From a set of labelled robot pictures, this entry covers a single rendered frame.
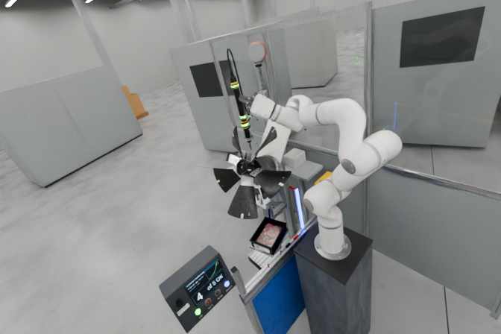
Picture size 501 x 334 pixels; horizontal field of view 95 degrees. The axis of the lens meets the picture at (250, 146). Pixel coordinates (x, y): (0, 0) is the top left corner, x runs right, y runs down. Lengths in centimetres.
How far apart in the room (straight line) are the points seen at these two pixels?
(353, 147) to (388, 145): 12
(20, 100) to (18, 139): 79
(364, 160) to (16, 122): 632
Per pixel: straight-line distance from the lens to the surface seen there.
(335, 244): 134
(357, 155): 76
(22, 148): 656
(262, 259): 251
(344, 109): 82
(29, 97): 657
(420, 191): 194
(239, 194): 167
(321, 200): 108
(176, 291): 109
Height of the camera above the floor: 207
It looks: 27 degrees down
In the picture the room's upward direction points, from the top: 14 degrees counter-clockwise
